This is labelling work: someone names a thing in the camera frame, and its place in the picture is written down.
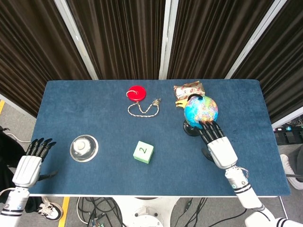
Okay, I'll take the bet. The red plastic disc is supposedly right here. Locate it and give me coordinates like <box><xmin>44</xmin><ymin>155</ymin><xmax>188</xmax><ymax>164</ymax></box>
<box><xmin>126</xmin><ymin>85</ymin><xmax>148</xmax><ymax>103</ymax></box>

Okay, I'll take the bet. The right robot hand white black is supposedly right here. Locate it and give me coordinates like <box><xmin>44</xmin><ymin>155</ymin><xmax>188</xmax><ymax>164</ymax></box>
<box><xmin>198</xmin><ymin>120</ymin><xmax>239</xmax><ymax>170</ymax></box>

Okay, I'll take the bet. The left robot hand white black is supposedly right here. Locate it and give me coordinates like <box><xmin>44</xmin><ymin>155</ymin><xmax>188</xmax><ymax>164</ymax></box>
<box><xmin>11</xmin><ymin>138</ymin><xmax>59</xmax><ymax>189</ymax></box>

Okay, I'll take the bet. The green numbered cube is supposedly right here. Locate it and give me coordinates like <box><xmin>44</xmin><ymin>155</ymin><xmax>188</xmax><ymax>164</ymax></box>
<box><xmin>133</xmin><ymin>140</ymin><xmax>155</xmax><ymax>164</ymax></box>

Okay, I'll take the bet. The black cable with switch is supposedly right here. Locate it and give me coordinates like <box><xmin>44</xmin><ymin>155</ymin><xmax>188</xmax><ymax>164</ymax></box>
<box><xmin>170</xmin><ymin>197</ymin><xmax>215</xmax><ymax>227</ymax></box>

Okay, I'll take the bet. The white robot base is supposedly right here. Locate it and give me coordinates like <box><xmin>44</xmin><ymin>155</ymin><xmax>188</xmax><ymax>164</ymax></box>
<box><xmin>111</xmin><ymin>196</ymin><xmax>180</xmax><ymax>227</ymax></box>

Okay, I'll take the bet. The black cable bundle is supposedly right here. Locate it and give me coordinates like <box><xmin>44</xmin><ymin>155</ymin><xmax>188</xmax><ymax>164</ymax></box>
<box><xmin>77</xmin><ymin>197</ymin><xmax>130</xmax><ymax>227</ymax></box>

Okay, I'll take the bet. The upturned steel bowl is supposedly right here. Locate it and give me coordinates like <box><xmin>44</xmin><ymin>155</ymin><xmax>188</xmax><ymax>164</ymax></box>
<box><xmin>70</xmin><ymin>134</ymin><xmax>99</xmax><ymax>163</ymax></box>

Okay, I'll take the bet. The black power strip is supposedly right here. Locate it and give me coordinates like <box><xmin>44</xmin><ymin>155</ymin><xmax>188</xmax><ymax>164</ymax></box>
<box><xmin>273</xmin><ymin>126</ymin><xmax>303</xmax><ymax>146</ymax></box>

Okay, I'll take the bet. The black clothing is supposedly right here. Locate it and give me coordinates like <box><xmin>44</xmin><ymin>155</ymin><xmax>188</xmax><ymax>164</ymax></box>
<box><xmin>0</xmin><ymin>126</ymin><xmax>27</xmax><ymax>190</ymax></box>

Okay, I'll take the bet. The white table frame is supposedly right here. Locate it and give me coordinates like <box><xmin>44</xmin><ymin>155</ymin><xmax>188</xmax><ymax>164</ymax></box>
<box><xmin>30</xmin><ymin>193</ymin><xmax>292</xmax><ymax>199</ymax></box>

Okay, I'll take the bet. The white cable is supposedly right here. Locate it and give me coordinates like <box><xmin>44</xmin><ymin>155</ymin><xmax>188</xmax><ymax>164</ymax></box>
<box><xmin>4</xmin><ymin>132</ymin><xmax>32</xmax><ymax>144</ymax></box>

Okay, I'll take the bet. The blue table mat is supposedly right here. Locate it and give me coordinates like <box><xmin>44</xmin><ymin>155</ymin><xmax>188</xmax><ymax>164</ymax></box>
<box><xmin>30</xmin><ymin>79</ymin><xmax>291</xmax><ymax>197</ymax></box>

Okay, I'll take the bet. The white frame post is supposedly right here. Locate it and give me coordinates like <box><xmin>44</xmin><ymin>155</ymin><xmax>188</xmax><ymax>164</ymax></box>
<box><xmin>53</xmin><ymin>0</ymin><xmax>99</xmax><ymax>80</ymax></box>
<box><xmin>224</xmin><ymin>0</ymin><xmax>287</xmax><ymax>80</ymax></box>
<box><xmin>158</xmin><ymin>0</ymin><xmax>178</xmax><ymax>80</ymax></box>

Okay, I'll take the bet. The dark brown curtain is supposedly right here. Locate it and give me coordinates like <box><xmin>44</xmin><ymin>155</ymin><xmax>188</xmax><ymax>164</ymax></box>
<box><xmin>167</xmin><ymin>0</ymin><xmax>276</xmax><ymax>80</ymax></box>
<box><xmin>231</xmin><ymin>0</ymin><xmax>303</xmax><ymax>124</ymax></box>
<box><xmin>0</xmin><ymin>0</ymin><xmax>92</xmax><ymax>118</ymax></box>
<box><xmin>66</xmin><ymin>0</ymin><xmax>168</xmax><ymax>80</ymax></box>

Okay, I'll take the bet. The braided white rope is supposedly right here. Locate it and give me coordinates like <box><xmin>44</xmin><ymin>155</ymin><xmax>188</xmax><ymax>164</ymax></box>
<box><xmin>127</xmin><ymin>91</ymin><xmax>162</xmax><ymax>118</ymax></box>

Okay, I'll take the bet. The white black sneaker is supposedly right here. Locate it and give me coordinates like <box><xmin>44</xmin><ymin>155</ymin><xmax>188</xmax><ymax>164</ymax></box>
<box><xmin>37</xmin><ymin>197</ymin><xmax>64</xmax><ymax>222</ymax></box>

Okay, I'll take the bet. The crumpled snack bag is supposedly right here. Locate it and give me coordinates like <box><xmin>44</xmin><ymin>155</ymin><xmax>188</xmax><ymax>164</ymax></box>
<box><xmin>173</xmin><ymin>80</ymin><xmax>205</xmax><ymax>101</ymax></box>

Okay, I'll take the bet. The white frame rail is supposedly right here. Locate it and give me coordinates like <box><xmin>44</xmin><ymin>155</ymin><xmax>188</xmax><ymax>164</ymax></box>
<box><xmin>271</xmin><ymin>113</ymin><xmax>303</xmax><ymax>130</ymax></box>
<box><xmin>0</xmin><ymin>93</ymin><xmax>37</xmax><ymax>119</ymax></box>

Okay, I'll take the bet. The blue globe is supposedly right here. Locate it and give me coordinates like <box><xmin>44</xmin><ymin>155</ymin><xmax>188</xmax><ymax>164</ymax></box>
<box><xmin>182</xmin><ymin>94</ymin><xmax>219</xmax><ymax>137</ymax></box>

